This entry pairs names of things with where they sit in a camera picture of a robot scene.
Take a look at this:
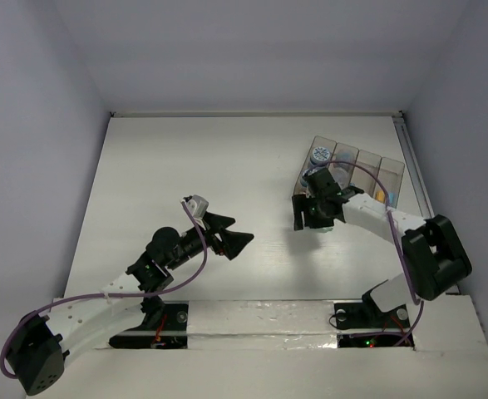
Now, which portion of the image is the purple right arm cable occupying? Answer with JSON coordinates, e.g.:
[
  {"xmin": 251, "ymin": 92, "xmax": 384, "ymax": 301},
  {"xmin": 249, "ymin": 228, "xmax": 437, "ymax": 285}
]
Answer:
[{"xmin": 309, "ymin": 160, "xmax": 426, "ymax": 348}]

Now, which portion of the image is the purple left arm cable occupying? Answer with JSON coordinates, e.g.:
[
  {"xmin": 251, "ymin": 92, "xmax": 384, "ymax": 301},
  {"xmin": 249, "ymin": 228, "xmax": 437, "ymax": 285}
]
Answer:
[{"xmin": 0, "ymin": 203, "xmax": 209, "ymax": 379}]

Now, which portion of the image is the clear four-compartment organizer tray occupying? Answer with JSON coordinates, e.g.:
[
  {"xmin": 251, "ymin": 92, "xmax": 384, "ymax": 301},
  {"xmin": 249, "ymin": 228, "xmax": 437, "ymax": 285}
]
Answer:
[{"xmin": 293, "ymin": 136, "xmax": 406, "ymax": 204}]

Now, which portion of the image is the orange marker pen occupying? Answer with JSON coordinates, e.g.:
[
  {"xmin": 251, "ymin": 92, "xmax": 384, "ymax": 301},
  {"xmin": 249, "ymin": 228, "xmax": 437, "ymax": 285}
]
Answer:
[{"xmin": 375, "ymin": 190, "xmax": 386, "ymax": 203}]

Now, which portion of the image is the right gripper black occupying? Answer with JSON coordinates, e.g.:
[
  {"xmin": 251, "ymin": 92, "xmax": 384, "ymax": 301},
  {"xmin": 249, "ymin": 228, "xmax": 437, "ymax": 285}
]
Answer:
[{"xmin": 293, "ymin": 192, "xmax": 336, "ymax": 229}]

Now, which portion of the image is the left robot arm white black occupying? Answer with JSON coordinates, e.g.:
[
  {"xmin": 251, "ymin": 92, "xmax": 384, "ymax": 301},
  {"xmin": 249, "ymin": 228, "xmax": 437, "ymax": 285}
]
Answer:
[{"xmin": 0, "ymin": 212, "xmax": 254, "ymax": 396}]

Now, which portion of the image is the blue lid round jar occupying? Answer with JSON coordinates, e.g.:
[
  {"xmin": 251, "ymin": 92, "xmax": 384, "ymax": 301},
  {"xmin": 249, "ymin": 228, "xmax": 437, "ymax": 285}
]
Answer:
[
  {"xmin": 308, "ymin": 146, "xmax": 333, "ymax": 167},
  {"xmin": 301, "ymin": 168, "xmax": 316, "ymax": 180}
]

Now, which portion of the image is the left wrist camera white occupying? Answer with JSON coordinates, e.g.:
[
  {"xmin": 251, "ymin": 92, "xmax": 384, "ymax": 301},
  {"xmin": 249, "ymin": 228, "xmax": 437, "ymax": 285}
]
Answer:
[{"xmin": 181, "ymin": 195, "xmax": 209, "ymax": 223}]

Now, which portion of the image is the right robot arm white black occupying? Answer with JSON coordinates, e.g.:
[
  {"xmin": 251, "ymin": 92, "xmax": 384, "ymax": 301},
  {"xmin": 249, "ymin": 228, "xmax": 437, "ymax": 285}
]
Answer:
[{"xmin": 292, "ymin": 167, "xmax": 472, "ymax": 326}]

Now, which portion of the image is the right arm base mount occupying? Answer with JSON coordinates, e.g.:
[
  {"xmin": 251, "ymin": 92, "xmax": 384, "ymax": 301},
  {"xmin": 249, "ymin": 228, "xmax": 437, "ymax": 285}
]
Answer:
[{"xmin": 328, "ymin": 280, "xmax": 415, "ymax": 348}]

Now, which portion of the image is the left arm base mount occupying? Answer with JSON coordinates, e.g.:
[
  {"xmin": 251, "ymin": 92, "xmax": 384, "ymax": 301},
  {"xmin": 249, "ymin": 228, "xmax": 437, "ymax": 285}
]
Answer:
[{"xmin": 108, "ymin": 297, "xmax": 189, "ymax": 350}]

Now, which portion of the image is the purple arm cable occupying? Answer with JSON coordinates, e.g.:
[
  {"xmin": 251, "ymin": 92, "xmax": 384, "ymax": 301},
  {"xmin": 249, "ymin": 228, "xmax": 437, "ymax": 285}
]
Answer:
[
  {"xmin": 0, "ymin": 203, "xmax": 209, "ymax": 379},
  {"xmin": 309, "ymin": 160, "xmax": 426, "ymax": 348}
]

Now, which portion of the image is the clear jar of clips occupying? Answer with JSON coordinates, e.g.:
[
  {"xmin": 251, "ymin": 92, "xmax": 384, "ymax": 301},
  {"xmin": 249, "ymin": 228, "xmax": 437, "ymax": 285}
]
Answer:
[
  {"xmin": 332, "ymin": 168, "xmax": 350, "ymax": 187},
  {"xmin": 336, "ymin": 151, "xmax": 357, "ymax": 166}
]

